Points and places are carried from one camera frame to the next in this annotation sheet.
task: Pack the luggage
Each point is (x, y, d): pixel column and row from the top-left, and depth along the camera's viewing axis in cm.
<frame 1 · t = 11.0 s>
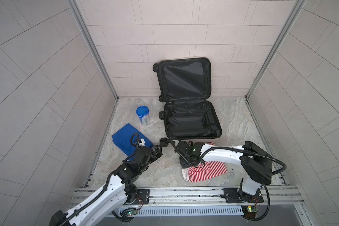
left hand: (160, 149, 80), fingers open
right hand: (181, 167, 82), fingers closed
open black and white suitcase: (186, 85, 100), point 19 cm above the table
red white striped garment: (203, 172, 79), point 3 cm above the table
clear jar with blue lid: (142, 111, 95), point 11 cm above the table

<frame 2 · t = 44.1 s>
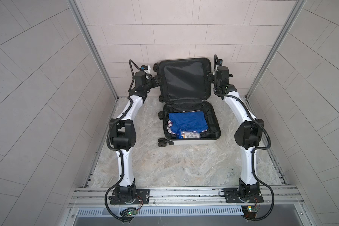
left hand: (161, 73, 90), fingers open
right hand: (211, 70, 91), fingers open
clear jar with blue lid: (181, 134, 86), point 9 cm above the table
blue cloth garment: (194, 121, 97), point 6 cm above the table
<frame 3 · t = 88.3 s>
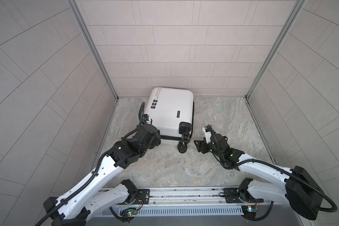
left hand: (159, 132, 70), fingers open
right hand: (197, 141, 82), fingers open
open black and white suitcase: (172, 111, 86), point 19 cm above the table
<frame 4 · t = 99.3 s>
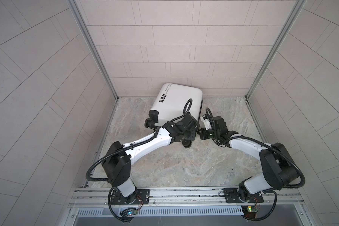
left hand: (196, 132, 79), fingers open
right hand: (197, 131, 88), fingers closed
open black and white suitcase: (173, 96, 97), point 16 cm above the table
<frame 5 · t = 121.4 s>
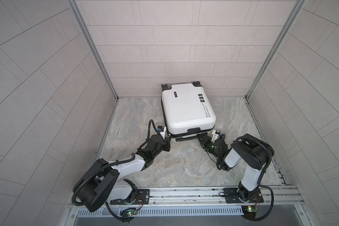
left hand: (174, 137, 85), fingers closed
right hand: (195, 136, 89), fingers open
open black and white suitcase: (188, 111, 85), point 20 cm above the table
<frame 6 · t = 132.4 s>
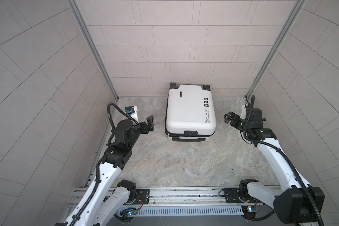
left hand: (149, 115, 70), fingers open
right hand: (228, 117, 80), fingers open
